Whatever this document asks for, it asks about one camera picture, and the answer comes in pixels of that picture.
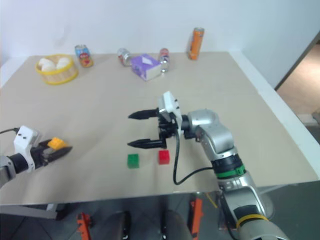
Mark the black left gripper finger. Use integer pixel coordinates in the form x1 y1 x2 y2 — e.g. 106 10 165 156
43 145 74 165
38 139 55 151

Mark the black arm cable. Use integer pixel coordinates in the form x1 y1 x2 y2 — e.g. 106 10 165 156
0 127 20 135
171 116 216 186

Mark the cartoon print drink can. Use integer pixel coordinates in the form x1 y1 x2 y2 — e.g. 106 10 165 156
74 44 95 69

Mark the orange clamp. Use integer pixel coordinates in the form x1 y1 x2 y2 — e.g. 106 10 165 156
75 212 93 240
189 198 204 239

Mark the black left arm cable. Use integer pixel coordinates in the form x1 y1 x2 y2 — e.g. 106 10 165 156
0 127 20 135

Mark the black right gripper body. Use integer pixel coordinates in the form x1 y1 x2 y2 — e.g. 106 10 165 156
156 112 181 141

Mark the slim red silver can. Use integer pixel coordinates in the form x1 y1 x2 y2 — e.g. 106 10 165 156
159 47 171 74

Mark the tall orange drink can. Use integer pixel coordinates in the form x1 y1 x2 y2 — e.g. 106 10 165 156
187 27 206 61

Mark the orange toy brick cube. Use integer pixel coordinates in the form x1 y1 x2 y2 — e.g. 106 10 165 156
47 137 69 151

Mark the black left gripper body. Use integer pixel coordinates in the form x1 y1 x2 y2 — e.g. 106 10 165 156
30 144 52 169

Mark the red toy brick cube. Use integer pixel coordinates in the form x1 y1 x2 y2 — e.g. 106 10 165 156
158 150 171 166

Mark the purple tissue box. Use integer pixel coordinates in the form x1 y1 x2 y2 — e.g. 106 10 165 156
130 53 162 82

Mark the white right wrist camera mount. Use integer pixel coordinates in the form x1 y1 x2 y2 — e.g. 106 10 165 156
157 91 184 131

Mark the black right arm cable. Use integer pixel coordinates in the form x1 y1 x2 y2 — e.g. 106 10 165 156
171 116 216 186

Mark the white steamed bun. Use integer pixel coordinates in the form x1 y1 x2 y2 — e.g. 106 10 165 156
40 62 57 73
38 57 53 68
55 57 70 71

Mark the red and silver can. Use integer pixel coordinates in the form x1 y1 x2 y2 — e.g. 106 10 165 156
117 47 133 67

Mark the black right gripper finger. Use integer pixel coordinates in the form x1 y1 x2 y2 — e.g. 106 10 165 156
127 137 168 150
128 108 160 121

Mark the yellow bamboo steamer basket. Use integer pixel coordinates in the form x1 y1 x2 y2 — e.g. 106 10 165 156
34 53 79 86

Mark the green toy brick cube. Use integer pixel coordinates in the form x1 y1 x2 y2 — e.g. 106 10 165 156
127 153 140 170

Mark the grey table frame bar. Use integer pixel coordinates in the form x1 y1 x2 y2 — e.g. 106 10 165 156
0 203 66 221

